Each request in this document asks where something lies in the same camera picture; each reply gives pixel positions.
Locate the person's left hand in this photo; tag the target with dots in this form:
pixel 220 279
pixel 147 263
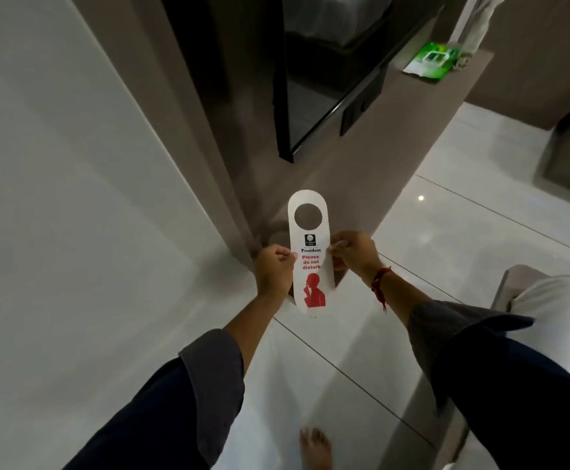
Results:
pixel 271 274

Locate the person's right thumb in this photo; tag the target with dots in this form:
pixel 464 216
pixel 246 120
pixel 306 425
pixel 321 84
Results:
pixel 339 246

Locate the black wall socket panel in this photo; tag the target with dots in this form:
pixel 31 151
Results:
pixel 361 100

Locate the person's left thumb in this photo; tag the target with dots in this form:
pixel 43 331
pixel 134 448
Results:
pixel 287 254

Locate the white red door hanger sign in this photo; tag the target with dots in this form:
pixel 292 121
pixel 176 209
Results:
pixel 310 269

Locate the person's right hand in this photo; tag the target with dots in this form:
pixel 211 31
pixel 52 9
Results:
pixel 358 253

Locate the person's left forearm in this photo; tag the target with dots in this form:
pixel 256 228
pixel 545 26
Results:
pixel 253 325

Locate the green white packet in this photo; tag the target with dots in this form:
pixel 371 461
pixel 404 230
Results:
pixel 432 61

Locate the black wall television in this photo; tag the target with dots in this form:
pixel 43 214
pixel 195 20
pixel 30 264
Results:
pixel 324 68

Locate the person's bare foot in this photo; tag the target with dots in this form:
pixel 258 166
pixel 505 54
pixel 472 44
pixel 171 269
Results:
pixel 316 450

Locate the brown wooden counter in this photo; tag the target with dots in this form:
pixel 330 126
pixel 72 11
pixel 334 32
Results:
pixel 363 166

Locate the person's right forearm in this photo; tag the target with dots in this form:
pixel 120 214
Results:
pixel 402 296

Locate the white cloth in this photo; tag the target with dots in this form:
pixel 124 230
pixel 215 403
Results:
pixel 478 24

